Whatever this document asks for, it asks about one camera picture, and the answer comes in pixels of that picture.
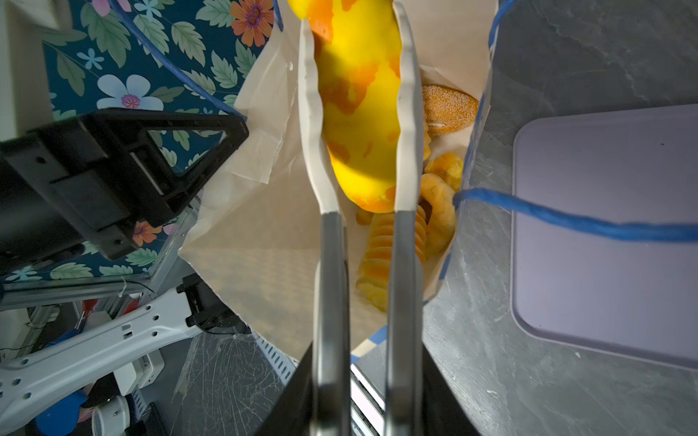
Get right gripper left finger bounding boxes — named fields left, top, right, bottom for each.
left=256, top=344, right=313, bottom=436

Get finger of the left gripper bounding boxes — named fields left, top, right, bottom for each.
left=1, top=109, right=249, bottom=261

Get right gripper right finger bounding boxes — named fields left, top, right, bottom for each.
left=423, top=345, right=480, bottom=436

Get metal tongs with white tips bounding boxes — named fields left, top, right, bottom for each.
left=298, top=3, right=424, bottom=435

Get long striped bread loaf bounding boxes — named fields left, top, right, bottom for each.
left=356, top=213, right=394, bottom=312

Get blue checkered paper bag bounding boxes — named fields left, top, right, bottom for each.
left=181, top=1, right=498, bottom=359

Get lilac plastic tray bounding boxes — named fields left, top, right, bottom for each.
left=511, top=105, right=697, bottom=370

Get golden braided bread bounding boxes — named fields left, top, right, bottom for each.
left=420, top=153, right=464, bottom=257

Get yellow small bread roll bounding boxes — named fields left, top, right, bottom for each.
left=289, top=1, right=402, bottom=214

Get round golden bread roll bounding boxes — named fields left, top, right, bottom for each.
left=422, top=85, right=479, bottom=136

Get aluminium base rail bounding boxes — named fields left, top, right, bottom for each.
left=255, top=334, right=385, bottom=435

